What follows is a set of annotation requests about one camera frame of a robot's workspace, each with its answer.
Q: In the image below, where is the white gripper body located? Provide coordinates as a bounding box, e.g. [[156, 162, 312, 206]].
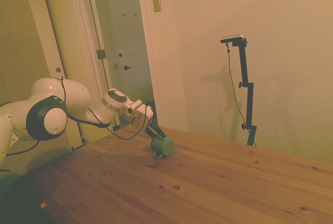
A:
[[131, 103, 155, 133]]

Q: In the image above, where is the green enamel mug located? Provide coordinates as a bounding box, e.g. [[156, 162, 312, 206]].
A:
[[150, 134, 175, 160]]

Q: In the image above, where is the closed pale door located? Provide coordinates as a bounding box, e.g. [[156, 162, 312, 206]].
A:
[[103, 0, 155, 103]]

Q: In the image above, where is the open cream door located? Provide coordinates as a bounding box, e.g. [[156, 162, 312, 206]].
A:
[[38, 0, 108, 152]]

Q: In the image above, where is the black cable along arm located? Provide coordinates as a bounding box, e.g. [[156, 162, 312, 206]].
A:
[[0, 77, 155, 172]]

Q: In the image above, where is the black camera stand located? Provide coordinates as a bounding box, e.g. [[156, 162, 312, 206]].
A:
[[231, 39, 258, 146], [225, 42, 257, 147]]

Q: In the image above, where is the grey camera on stand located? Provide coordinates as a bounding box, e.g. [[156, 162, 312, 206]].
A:
[[220, 34, 246, 44]]

